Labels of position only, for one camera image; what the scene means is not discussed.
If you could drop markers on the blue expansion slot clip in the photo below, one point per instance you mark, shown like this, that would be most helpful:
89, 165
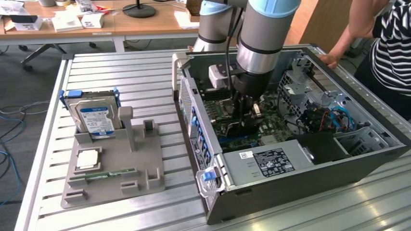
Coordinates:
194, 121
205, 142
208, 152
201, 132
194, 112

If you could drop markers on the grey plastic parts rack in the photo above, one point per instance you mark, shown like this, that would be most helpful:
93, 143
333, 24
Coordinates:
142, 168

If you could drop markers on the CPU socket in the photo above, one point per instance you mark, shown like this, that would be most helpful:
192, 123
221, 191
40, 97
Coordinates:
226, 107

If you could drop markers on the tape roll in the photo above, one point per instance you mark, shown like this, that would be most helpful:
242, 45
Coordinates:
64, 3

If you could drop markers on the black round lamp base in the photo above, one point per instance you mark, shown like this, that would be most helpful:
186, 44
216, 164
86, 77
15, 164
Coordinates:
140, 11

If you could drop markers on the grey cup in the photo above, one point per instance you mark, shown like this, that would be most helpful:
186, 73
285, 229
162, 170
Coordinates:
48, 3

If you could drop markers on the silver finned chipset heatsink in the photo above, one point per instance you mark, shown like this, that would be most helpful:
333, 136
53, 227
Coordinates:
272, 139

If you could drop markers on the blue case latch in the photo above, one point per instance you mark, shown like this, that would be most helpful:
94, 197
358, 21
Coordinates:
209, 175

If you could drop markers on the black chair base casters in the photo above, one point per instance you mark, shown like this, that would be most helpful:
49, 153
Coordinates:
42, 51

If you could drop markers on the hard disk blue carrier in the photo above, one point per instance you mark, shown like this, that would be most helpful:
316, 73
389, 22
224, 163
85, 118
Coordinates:
96, 118

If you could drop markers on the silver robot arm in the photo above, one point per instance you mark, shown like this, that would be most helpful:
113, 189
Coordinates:
264, 36

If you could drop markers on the wooden cabinet panel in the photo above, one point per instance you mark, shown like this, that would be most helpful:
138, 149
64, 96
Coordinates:
321, 24

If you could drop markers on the open white box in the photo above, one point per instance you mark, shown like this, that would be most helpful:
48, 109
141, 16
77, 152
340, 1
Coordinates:
68, 22

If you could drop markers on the black plastic air duct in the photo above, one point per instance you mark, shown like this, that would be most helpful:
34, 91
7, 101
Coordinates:
321, 146

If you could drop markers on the blue expansion slot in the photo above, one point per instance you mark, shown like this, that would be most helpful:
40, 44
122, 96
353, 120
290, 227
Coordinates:
236, 141

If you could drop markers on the silver perforated drive cage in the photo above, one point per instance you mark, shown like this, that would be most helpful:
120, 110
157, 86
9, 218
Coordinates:
290, 84

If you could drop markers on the white paper stack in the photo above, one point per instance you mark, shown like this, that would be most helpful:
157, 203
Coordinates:
186, 21

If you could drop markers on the printed paper sheet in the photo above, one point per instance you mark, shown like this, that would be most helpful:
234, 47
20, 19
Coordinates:
11, 9

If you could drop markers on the silver CPU chip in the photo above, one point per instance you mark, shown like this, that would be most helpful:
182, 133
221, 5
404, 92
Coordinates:
88, 160

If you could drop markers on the white box black lid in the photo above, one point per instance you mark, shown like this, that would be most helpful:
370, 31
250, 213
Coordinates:
28, 23

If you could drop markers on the person's hand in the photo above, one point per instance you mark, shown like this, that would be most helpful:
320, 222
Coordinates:
330, 60

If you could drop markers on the silver disk bay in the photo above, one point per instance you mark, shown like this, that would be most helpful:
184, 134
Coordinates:
364, 142

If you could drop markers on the white box printed label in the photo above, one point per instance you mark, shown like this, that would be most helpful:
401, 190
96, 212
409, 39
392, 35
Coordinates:
93, 21

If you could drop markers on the person in striped shirt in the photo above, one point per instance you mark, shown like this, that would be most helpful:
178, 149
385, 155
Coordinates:
392, 48

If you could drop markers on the green motherboard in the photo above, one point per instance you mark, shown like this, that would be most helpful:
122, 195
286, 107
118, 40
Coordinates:
273, 125

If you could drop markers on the grey power supply unit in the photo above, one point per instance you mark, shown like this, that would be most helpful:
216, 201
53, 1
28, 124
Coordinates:
266, 161

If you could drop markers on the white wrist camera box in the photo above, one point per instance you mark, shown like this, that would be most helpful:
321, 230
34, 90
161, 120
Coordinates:
218, 77

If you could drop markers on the grey open PC case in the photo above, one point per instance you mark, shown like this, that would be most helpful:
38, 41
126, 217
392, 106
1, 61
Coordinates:
289, 199

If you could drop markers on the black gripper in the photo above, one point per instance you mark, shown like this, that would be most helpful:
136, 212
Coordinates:
250, 84

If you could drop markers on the green RAM stick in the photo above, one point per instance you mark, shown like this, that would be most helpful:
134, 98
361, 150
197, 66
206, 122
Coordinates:
104, 174

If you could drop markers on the wooden desk white frame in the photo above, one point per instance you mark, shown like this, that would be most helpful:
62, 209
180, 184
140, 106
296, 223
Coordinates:
42, 34
152, 26

